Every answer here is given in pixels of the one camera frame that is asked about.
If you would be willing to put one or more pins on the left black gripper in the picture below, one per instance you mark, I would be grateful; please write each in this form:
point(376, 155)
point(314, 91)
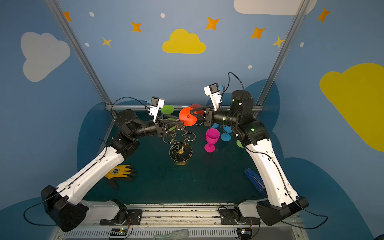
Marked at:
point(161, 129)

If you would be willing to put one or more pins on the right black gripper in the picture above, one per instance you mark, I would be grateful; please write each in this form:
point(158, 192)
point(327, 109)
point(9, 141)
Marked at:
point(207, 116)

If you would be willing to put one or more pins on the red wine glass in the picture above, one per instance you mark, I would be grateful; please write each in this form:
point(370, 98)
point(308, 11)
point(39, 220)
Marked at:
point(187, 118)

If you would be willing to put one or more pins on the green wine glass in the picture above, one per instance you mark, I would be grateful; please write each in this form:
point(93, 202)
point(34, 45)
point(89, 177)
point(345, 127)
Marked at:
point(239, 144)
point(166, 111)

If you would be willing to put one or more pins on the pink wine glass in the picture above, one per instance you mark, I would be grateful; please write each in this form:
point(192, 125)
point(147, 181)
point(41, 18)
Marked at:
point(212, 137)

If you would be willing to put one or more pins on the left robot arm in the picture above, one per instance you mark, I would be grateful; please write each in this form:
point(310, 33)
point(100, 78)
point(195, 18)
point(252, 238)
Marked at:
point(65, 205)

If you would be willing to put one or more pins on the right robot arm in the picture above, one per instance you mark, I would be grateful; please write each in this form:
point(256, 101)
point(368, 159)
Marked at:
point(283, 201)

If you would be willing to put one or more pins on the yellow black work glove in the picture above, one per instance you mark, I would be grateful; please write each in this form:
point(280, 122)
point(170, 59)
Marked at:
point(120, 172)

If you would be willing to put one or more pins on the blue stapler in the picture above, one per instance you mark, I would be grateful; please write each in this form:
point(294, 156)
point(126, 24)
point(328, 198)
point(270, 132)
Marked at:
point(256, 180)

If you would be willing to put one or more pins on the left circuit board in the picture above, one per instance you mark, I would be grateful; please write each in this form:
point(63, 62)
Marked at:
point(118, 233)

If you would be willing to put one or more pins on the circuit board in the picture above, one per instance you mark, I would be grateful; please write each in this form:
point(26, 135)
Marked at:
point(118, 233)
point(244, 234)

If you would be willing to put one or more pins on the right circuit board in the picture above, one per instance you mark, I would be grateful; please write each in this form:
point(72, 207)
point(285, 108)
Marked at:
point(244, 234)

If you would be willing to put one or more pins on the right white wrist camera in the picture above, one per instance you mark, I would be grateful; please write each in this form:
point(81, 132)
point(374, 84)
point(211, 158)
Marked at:
point(215, 92)

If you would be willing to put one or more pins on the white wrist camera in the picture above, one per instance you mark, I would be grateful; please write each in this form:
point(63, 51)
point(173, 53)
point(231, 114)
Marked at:
point(215, 92)
point(155, 105)

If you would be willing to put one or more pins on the gold wire glass rack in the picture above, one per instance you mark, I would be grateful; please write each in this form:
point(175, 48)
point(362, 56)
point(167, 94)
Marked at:
point(180, 150)

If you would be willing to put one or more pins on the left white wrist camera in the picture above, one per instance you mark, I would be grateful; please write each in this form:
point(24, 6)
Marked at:
point(155, 105)

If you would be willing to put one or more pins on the back frame bar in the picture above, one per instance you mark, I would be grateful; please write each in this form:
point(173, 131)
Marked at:
point(142, 108)

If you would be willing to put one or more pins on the aluminium rail base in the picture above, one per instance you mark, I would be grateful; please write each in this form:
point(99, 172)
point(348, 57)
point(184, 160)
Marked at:
point(201, 220)

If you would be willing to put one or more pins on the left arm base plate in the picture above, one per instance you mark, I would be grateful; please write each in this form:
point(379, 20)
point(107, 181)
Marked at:
point(124, 218)

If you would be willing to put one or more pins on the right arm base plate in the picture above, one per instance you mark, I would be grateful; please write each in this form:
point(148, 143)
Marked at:
point(234, 217)

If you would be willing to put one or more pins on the right frame post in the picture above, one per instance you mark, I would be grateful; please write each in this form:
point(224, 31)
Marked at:
point(283, 52)

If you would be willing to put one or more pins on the frame post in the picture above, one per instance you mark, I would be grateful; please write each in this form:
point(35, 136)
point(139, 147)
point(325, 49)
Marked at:
point(64, 24)
point(283, 52)

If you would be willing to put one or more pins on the left frame post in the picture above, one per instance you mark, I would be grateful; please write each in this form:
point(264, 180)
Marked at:
point(64, 24)

